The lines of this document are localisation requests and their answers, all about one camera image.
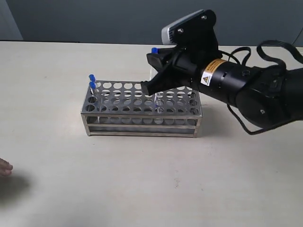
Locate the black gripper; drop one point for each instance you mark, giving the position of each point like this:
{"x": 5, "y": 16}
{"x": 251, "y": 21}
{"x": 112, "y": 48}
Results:
{"x": 195, "y": 48}

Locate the blue-capped tube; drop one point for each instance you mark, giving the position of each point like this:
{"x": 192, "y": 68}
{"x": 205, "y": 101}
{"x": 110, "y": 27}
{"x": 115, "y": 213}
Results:
{"x": 158, "y": 108}
{"x": 94, "y": 91}
{"x": 92, "y": 78}
{"x": 155, "y": 50}

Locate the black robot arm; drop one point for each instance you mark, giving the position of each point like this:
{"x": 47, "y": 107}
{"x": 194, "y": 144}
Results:
{"x": 268, "y": 97}

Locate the stainless steel test tube rack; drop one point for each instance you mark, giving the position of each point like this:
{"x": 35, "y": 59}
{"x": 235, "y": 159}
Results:
{"x": 124, "y": 110}

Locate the person's bare hand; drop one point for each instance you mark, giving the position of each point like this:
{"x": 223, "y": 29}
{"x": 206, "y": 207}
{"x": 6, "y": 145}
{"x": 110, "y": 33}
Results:
{"x": 5, "y": 168}

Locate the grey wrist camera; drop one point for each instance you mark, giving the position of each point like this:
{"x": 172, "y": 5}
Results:
{"x": 168, "y": 32}

